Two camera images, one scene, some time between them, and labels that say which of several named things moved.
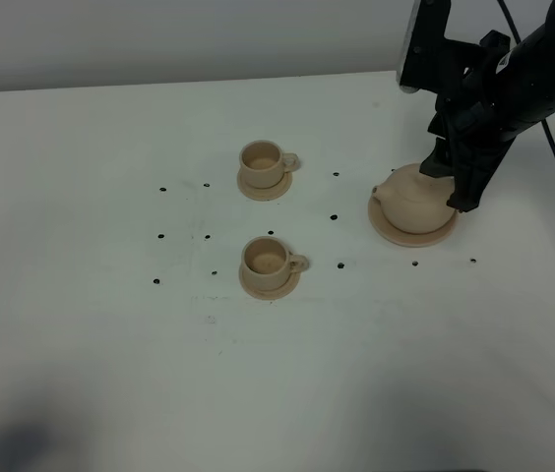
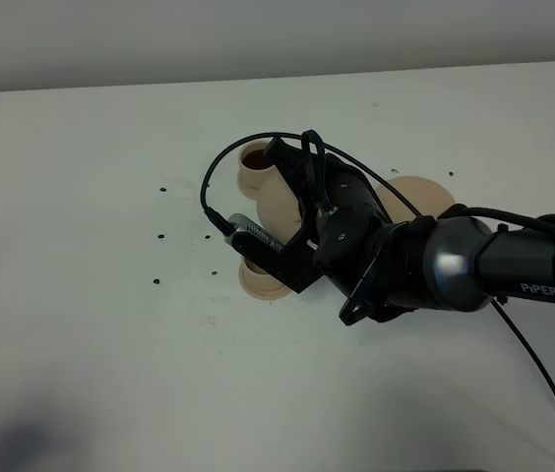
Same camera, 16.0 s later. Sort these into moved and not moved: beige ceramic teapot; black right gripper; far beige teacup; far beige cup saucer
Moved: black right gripper; beige ceramic teapot
Not moved: far beige cup saucer; far beige teacup
